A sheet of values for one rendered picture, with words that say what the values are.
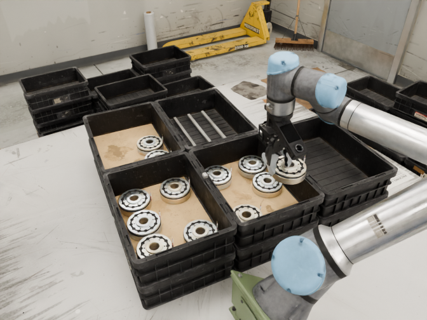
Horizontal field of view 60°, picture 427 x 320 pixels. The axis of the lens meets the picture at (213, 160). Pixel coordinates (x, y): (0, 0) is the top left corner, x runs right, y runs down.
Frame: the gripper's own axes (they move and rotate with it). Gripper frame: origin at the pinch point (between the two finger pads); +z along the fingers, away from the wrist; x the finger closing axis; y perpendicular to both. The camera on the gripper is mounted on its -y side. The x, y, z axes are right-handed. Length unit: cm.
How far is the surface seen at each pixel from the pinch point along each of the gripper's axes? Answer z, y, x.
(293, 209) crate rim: 7.6, -9.0, 0.9
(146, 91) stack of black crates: 52, 166, 0
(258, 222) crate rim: 7.2, -8.8, 12.7
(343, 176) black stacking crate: 19.6, 4.5, -31.2
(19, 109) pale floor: 95, 276, 95
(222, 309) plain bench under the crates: 28.6, -16.6, 28.8
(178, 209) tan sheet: 15.6, 14.5, 29.1
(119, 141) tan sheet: 15, 61, 37
